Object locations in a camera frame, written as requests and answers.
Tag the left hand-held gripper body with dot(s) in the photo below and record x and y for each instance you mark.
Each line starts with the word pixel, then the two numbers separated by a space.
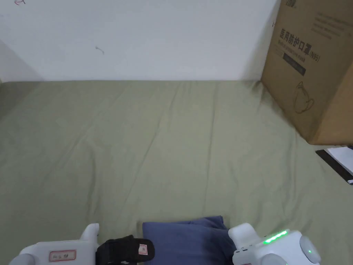
pixel 63 252

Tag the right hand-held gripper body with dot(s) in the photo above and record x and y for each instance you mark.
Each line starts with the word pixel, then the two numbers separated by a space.
pixel 275 248

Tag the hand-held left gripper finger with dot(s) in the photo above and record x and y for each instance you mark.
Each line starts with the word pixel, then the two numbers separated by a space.
pixel 124 249

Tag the dark blue shirt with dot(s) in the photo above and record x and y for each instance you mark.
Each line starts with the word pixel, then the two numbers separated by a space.
pixel 187 243

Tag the black flat device with white sheet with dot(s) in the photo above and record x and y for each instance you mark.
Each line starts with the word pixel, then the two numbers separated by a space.
pixel 337 161

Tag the bed with pale green sheet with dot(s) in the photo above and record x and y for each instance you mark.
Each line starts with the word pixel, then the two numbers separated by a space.
pixel 138 143

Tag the brown cardboard carton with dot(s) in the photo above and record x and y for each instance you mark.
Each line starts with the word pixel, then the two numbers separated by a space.
pixel 311 82

